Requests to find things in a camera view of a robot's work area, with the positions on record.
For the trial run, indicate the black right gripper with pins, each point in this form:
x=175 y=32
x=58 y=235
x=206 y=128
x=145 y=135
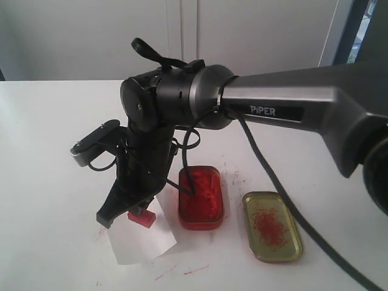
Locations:
x=144 y=160

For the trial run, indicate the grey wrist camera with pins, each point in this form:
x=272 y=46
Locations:
x=96 y=142

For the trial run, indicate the dark window frame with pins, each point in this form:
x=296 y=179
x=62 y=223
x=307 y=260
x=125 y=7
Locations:
x=372 y=47

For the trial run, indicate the red plastic stamp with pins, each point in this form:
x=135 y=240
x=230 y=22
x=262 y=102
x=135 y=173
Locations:
x=146 y=218

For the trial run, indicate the white paper sheet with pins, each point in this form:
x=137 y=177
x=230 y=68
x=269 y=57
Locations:
x=133 y=243

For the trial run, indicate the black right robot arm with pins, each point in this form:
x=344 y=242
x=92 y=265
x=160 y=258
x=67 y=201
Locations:
x=346 y=104

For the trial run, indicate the brass tin lid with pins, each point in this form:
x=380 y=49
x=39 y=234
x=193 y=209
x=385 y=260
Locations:
x=271 y=229

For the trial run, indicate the red ink paste tin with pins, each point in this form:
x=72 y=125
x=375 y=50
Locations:
x=205 y=209

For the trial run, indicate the white cabinet doors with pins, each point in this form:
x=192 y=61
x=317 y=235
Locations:
x=75 y=40

